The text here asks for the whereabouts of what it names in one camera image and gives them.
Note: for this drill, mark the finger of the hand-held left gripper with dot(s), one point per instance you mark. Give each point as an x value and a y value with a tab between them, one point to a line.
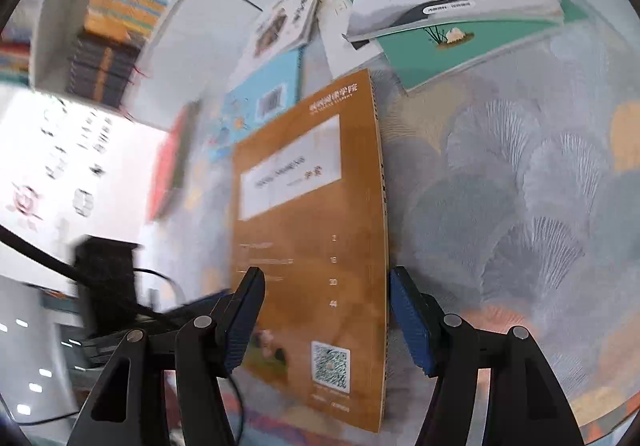
210	304

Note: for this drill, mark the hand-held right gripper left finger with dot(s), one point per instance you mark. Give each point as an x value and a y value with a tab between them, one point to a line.
245	321

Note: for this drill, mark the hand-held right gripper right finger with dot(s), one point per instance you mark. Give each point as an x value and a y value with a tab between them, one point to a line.
410	326

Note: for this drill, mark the orange-brown book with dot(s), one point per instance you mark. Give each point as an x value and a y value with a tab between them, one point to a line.
310	236

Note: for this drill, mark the teal green book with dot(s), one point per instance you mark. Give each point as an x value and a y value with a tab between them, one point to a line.
475	50

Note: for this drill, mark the row of dark hardcover books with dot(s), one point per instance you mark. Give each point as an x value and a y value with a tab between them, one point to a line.
100	68

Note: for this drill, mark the row of mixed colourful books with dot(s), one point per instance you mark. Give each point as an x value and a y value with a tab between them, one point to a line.
15	55

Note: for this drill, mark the red flat object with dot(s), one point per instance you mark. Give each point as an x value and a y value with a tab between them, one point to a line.
175	160

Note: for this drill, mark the patterned table mat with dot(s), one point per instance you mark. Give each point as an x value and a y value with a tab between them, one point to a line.
500	175

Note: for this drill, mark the light blue illustrated book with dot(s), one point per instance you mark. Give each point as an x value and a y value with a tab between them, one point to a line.
265	95

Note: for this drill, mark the white book with ink plant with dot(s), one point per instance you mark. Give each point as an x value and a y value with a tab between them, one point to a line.
345	45

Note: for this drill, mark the white book with dark picture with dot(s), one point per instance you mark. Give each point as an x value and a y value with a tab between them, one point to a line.
285	10

